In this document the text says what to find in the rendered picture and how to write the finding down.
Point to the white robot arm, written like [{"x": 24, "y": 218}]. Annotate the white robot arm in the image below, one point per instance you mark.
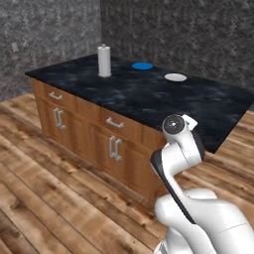
[{"x": 198, "y": 225}]

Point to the blue plate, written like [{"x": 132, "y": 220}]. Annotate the blue plate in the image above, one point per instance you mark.
[{"x": 142, "y": 66}]

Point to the white plate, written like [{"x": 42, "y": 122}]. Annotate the white plate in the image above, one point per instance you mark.
[{"x": 175, "y": 77}]

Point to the wooden drawer front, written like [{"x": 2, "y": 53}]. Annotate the wooden drawer front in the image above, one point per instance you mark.
[
  {"x": 67, "y": 99},
  {"x": 129, "y": 130}
]

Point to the wooden cupboard door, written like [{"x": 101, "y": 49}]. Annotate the wooden cupboard door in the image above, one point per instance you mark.
[
  {"x": 101, "y": 145},
  {"x": 76, "y": 135},
  {"x": 49, "y": 119},
  {"x": 134, "y": 168}
]

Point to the wooden island cabinet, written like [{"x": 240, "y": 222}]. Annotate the wooden island cabinet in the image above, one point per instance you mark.
[{"x": 86, "y": 132}]

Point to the white paper towel roll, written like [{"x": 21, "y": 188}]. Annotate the white paper towel roll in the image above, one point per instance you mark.
[{"x": 104, "y": 61}]

